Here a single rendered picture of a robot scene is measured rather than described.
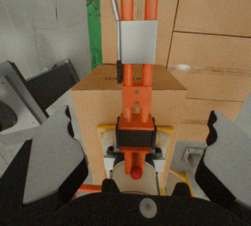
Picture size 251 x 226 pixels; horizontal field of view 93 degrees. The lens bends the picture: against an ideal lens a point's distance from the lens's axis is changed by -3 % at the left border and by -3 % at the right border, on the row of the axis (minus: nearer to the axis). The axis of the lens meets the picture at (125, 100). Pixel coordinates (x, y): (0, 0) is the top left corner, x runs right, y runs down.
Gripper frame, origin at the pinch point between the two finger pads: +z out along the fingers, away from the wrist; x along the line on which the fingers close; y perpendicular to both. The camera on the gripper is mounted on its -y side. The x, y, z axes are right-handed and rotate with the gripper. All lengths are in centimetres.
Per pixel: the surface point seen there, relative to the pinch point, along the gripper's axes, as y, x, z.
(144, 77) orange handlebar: 1.5, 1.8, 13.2
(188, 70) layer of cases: 13, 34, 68
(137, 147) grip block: 20.1, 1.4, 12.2
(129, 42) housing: -5.0, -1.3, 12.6
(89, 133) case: 30.3, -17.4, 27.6
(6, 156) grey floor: 188, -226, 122
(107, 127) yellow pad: 25.0, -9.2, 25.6
